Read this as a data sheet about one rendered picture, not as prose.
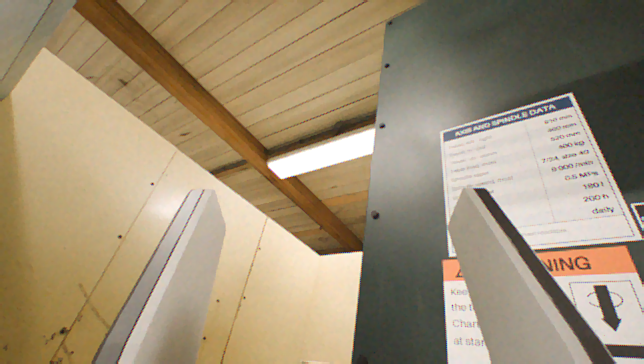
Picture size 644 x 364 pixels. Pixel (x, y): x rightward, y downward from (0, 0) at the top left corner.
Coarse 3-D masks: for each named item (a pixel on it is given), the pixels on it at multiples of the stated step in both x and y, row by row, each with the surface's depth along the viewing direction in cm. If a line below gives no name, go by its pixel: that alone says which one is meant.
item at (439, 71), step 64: (448, 0) 67; (512, 0) 54; (576, 0) 46; (640, 0) 40; (384, 64) 66; (448, 64) 54; (512, 64) 46; (576, 64) 39; (640, 64) 35; (384, 128) 54; (448, 128) 46; (640, 128) 31; (384, 192) 45; (640, 192) 28; (384, 256) 39; (448, 256) 35; (640, 256) 25; (384, 320) 34
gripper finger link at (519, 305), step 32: (480, 192) 10; (448, 224) 11; (480, 224) 9; (512, 224) 8; (480, 256) 9; (512, 256) 7; (480, 288) 9; (512, 288) 7; (544, 288) 7; (480, 320) 9; (512, 320) 7; (544, 320) 6; (576, 320) 6; (512, 352) 7; (544, 352) 6; (576, 352) 6; (608, 352) 6
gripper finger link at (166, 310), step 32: (192, 192) 10; (192, 224) 8; (224, 224) 11; (160, 256) 7; (192, 256) 8; (160, 288) 7; (192, 288) 8; (128, 320) 6; (160, 320) 6; (192, 320) 8; (96, 352) 6; (128, 352) 6; (160, 352) 6; (192, 352) 8
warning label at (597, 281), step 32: (544, 256) 29; (576, 256) 28; (608, 256) 26; (448, 288) 32; (576, 288) 26; (608, 288) 25; (640, 288) 24; (448, 320) 31; (608, 320) 24; (640, 320) 23; (448, 352) 29; (480, 352) 28; (640, 352) 22
